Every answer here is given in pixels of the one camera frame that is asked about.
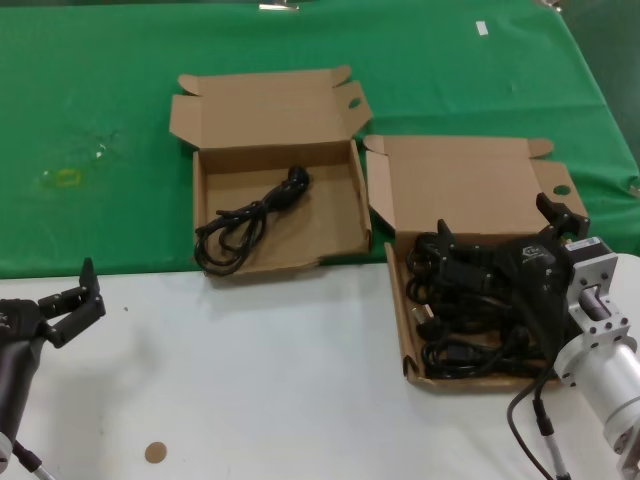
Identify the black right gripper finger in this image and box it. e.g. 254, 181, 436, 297
438, 219, 501, 291
537, 192, 589, 246

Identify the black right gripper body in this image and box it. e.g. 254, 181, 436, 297
494, 234, 574, 306

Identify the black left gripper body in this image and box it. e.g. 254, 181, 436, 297
0, 298, 49, 346

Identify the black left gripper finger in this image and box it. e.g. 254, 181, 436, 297
38, 257, 100, 314
45, 294, 106, 349

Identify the open cardboard box intact rim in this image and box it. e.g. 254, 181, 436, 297
363, 133, 590, 387

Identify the open cardboard box torn rim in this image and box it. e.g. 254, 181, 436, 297
167, 64, 374, 275

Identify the clear crumpled tape residue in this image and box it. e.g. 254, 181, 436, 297
77, 128, 127, 162

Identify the green tablecloth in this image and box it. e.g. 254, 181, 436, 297
0, 0, 640, 279

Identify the black silver arm cable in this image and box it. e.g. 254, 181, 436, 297
531, 384, 572, 480
11, 438, 52, 480

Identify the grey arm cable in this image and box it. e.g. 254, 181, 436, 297
506, 372, 556, 480

